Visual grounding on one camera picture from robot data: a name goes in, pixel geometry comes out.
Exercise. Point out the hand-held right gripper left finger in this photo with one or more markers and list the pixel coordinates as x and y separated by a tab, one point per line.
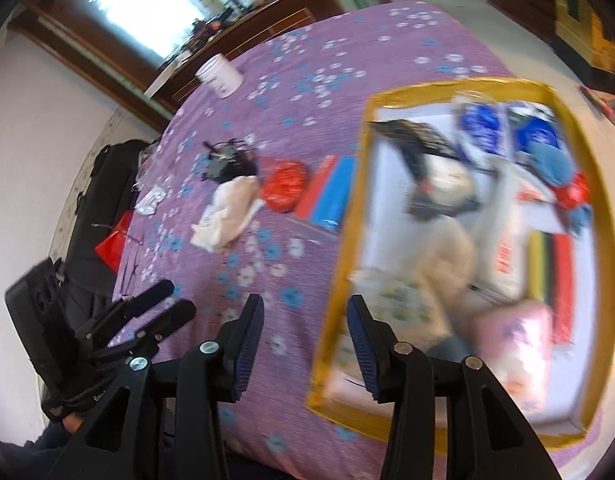
247	342

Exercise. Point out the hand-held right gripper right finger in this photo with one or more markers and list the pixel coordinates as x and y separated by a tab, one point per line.
362	347

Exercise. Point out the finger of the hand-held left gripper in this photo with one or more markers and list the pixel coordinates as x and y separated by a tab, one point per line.
167	322
147	297

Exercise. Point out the yellow-rimmed white tray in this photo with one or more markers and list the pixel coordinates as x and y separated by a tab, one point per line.
332	310

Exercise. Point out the floral blue tissue pack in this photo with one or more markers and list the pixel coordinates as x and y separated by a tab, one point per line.
407	305

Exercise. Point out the pink tissue packet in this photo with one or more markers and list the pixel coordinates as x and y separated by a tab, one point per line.
512	350

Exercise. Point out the white plastic bag red print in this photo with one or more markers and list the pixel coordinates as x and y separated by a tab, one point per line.
507	240

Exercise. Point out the person's left forearm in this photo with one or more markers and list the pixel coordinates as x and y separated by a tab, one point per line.
22	455

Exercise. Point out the red paper bag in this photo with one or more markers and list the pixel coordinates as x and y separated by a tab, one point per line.
114	245

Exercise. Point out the clear plastic wrapper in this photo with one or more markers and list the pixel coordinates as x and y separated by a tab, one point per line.
151	200

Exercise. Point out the black bag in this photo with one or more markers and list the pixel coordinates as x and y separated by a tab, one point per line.
102	195

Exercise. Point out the cream plush cloth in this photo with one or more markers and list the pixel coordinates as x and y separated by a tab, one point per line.
447	270

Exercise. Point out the white cloth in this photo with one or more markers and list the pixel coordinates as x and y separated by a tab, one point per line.
227	210

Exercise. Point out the small black gadget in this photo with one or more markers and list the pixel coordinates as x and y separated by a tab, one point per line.
227	157

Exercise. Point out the red foam block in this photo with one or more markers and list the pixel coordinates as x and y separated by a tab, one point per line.
317	190

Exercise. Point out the white packet black trim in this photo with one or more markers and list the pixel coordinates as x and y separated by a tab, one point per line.
447	192

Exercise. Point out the yellow foam strip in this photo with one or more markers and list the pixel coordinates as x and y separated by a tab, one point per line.
537	270

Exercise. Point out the black foam strip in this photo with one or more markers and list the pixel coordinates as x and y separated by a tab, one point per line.
552	280

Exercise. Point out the red foam strip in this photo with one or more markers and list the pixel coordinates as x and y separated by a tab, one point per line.
565	290

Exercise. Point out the purple floral tablecloth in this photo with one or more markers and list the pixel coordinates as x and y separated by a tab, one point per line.
287	110

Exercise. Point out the white jar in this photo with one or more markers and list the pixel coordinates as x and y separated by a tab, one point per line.
220	75

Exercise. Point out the blue cloth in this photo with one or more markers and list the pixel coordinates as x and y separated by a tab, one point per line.
550	165

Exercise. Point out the small red packet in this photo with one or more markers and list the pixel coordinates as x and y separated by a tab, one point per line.
575	192

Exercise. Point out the wooden-framed mirror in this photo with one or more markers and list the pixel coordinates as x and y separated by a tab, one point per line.
137	5

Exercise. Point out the wooden cabinet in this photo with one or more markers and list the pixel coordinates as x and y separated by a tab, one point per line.
257	25

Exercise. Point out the red plastic item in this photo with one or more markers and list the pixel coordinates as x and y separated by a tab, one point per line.
605	102

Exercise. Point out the yellow black cabinet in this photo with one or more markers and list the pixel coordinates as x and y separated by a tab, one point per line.
587	25

